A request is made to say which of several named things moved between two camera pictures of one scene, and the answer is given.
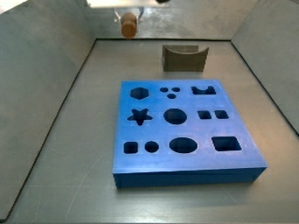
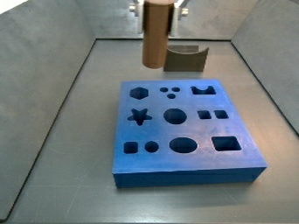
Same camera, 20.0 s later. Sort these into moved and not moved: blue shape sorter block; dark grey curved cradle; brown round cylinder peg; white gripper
Moved: brown round cylinder peg; white gripper
Not moved: dark grey curved cradle; blue shape sorter block
